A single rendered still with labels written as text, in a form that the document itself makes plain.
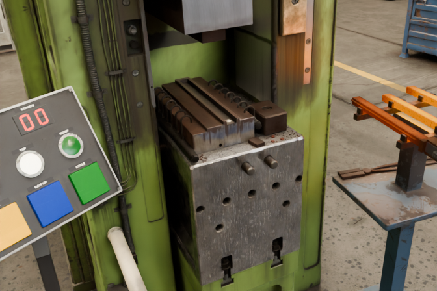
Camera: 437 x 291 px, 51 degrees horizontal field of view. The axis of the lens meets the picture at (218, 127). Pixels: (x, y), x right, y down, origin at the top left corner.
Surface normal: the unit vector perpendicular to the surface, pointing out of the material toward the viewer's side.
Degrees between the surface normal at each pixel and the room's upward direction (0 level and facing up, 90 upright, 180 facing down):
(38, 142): 60
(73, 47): 90
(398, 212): 0
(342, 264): 0
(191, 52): 90
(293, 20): 90
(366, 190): 0
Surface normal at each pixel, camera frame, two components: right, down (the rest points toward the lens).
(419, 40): -0.84, 0.27
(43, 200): 0.64, -0.23
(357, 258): -0.04, -0.90
